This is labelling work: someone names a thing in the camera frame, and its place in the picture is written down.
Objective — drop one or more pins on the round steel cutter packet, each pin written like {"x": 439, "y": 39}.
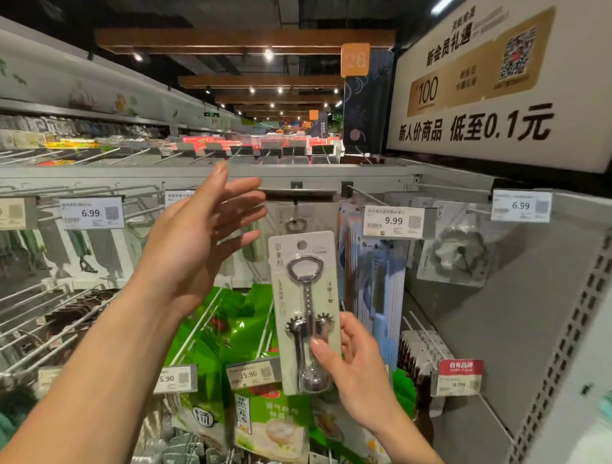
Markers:
{"x": 461, "y": 253}

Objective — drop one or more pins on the group of green packets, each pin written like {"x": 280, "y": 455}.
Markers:
{"x": 215, "y": 335}

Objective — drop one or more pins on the person's right hand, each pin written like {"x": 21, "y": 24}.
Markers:
{"x": 361, "y": 373}

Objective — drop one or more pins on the black chalkboard pillar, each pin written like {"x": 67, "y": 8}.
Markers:
{"x": 368, "y": 110}

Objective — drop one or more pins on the person's left hand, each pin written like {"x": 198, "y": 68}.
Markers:
{"x": 201, "y": 239}

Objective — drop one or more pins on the blue card packets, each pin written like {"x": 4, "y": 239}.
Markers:
{"x": 373, "y": 287}

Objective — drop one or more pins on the orange aisle number sign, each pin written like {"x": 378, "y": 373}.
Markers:
{"x": 356, "y": 59}

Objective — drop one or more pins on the white promo sign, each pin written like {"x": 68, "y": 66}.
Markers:
{"x": 574, "y": 96}

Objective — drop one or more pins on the corkscrew packet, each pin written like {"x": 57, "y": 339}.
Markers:
{"x": 296, "y": 224}
{"x": 283, "y": 277}

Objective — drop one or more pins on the kitchen tools display rack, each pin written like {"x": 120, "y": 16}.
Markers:
{"x": 535, "y": 315}

